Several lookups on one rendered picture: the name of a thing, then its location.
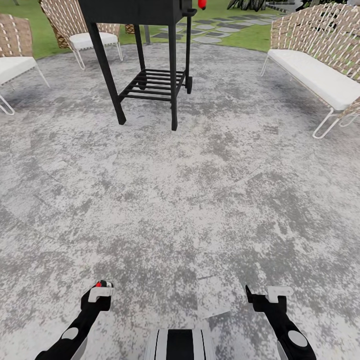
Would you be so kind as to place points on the robot trunk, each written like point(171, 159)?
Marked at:
point(180, 344)

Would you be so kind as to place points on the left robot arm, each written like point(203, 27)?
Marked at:
point(73, 341)

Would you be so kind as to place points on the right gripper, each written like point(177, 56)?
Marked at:
point(262, 304)

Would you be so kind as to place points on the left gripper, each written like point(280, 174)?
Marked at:
point(103, 303)

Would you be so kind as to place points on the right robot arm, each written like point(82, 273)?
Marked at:
point(291, 343)

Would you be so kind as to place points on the garden chair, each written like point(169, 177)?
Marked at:
point(323, 76)
point(68, 19)
point(16, 49)

